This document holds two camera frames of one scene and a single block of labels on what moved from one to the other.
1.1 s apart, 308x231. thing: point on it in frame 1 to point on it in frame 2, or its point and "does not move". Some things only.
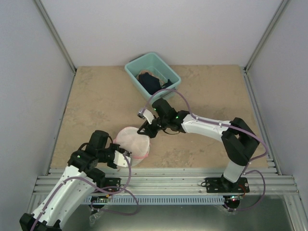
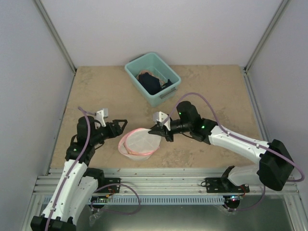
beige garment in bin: [150, 73] does not move
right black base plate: [223, 185] does not move
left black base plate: [112, 182] does not move
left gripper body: [102, 154] to [108, 135]
